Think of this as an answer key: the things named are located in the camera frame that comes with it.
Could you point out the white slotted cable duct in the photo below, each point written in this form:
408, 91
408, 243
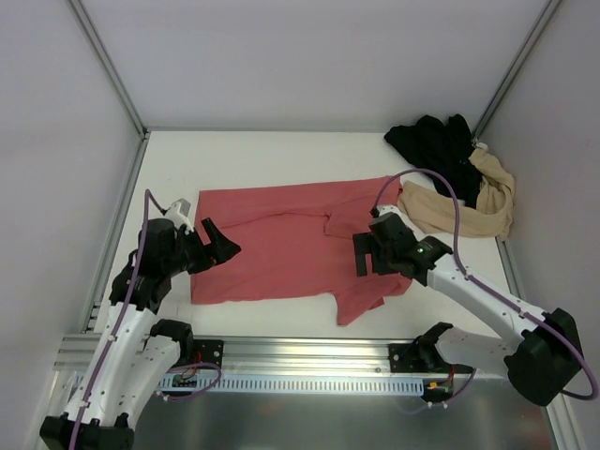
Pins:
404, 386

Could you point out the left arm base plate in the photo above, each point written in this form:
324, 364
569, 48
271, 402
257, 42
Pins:
208, 350

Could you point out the beige t shirt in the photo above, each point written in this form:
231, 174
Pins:
492, 215

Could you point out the aluminium frame post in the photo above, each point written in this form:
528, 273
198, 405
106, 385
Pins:
517, 64
101, 53

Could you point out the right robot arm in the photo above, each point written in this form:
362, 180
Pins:
538, 352

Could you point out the right aluminium frame post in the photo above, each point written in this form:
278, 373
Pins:
517, 64

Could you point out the black t shirt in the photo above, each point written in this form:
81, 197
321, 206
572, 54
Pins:
442, 147

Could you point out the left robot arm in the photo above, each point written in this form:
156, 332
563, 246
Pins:
137, 348

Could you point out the pink t shirt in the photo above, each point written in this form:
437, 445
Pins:
296, 241

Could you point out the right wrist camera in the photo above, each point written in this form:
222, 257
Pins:
383, 209

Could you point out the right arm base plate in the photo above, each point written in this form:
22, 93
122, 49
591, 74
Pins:
416, 357

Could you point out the aluminium front rail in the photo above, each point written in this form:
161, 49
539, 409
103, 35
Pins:
355, 357

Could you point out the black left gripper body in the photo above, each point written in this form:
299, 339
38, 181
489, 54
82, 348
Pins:
206, 248

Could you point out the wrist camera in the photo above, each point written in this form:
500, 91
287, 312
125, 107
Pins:
180, 213
383, 209

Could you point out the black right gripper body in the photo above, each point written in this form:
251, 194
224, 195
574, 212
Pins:
376, 253

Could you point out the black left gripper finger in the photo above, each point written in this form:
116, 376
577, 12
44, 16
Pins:
222, 249
213, 233

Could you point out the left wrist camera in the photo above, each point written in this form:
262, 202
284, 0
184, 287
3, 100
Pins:
180, 213

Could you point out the left aluminium frame post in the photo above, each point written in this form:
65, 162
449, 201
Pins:
101, 53

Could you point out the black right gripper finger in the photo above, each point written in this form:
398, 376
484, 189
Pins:
364, 243
370, 265

